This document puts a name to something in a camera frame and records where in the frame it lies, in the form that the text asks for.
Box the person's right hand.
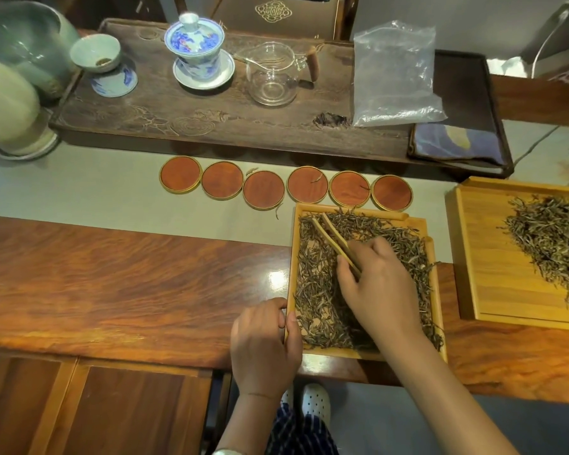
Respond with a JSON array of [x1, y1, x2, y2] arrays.
[[336, 237, 426, 349]]

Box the person's left hand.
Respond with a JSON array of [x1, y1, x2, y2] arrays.
[[230, 298, 304, 398]]

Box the bamboo tweezers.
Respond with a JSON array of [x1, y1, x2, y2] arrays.
[[310, 213, 364, 280]]

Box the small bamboo tray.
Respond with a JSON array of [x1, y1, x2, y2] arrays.
[[284, 202, 449, 363]]

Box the person's right forearm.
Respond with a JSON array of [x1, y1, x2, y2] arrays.
[[374, 327, 520, 455]]

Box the person's left forearm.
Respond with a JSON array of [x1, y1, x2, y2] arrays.
[[212, 392, 286, 455]]

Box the spread dried tea leaves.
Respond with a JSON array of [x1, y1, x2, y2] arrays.
[[294, 209, 444, 352]]

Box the white perforated right shoe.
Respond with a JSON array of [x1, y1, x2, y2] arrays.
[[302, 384, 332, 424]]

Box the dark striped trousers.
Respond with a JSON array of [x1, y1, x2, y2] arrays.
[[264, 403, 340, 455]]

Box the row of round wooden coasters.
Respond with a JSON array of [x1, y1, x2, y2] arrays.
[[159, 155, 414, 213]]

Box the large bamboo tray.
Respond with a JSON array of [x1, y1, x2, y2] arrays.
[[445, 176, 569, 333]]

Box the loose tea leaves clump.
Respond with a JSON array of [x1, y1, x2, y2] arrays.
[[313, 112, 352, 128]]

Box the folded purple tea cloth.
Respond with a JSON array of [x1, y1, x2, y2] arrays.
[[410, 122, 506, 167]]

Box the wooden cabinet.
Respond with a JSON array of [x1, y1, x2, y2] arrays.
[[0, 350, 215, 455]]

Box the heap of dried tea leaves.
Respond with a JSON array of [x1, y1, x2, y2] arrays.
[[502, 195, 569, 306]]

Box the clear plastic bag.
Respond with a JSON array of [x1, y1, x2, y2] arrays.
[[351, 20, 449, 128]]

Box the dark carved wooden tea tray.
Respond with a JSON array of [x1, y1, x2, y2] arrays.
[[50, 19, 516, 179]]

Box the grey table runner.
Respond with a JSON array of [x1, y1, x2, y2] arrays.
[[0, 119, 569, 264]]

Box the white gaiwan saucer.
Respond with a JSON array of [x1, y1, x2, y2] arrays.
[[173, 49, 236, 91]]

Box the blue white porcelain gaiwan bowl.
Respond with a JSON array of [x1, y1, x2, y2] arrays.
[[169, 42, 223, 82]]

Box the carved wooden chair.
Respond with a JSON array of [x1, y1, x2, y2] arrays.
[[174, 0, 361, 41]]

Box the blue white porcelain gaiwan lid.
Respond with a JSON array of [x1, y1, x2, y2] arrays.
[[164, 13, 225, 55]]

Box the blue white porcelain dish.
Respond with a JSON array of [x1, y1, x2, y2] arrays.
[[90, 59, 138, 98]]

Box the white round pot base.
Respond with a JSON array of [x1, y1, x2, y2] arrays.
[[0, 109, 60, 162]]

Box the celadon teacup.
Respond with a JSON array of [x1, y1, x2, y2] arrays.
[[70, 34, 122, 74]]

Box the cream ceramic pot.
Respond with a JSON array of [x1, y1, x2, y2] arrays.
[[0, 57, 41, 144]]

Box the green ceramic vase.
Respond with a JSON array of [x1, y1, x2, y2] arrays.
[[0, 1, 82, 101]]

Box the glass pitcher with wooden handle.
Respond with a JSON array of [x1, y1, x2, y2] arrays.
[[234, 41, 321, 107]]

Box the white cable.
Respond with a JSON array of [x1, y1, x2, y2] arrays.
[[532, 8, 569, 63]]

